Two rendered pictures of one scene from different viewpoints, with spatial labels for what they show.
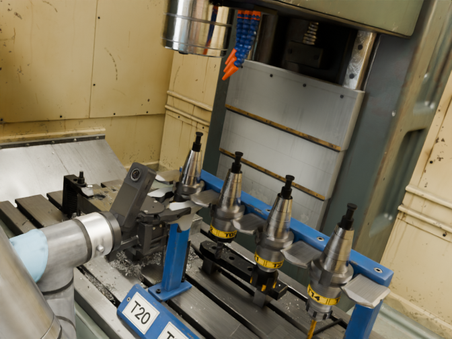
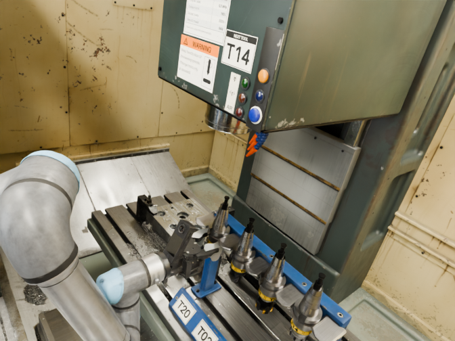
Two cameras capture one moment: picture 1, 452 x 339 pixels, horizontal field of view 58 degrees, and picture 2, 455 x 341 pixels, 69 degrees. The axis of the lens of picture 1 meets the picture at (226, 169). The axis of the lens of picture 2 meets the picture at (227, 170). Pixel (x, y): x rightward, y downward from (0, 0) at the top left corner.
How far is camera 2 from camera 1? 25 cm
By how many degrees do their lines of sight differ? 8
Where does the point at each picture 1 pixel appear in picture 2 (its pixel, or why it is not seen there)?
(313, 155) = (319, 190)
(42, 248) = (120, 283)
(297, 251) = (286, 293)
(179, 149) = (225, 159)
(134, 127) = (191, 141)
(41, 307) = (118, 329)
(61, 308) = (131, 319)
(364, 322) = not seen: outside the picture
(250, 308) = not seen: hidden behind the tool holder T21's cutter
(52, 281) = (126, 302)
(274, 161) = (290, 189)
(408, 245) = (394, 256)
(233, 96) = not seen: hidden behind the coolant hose
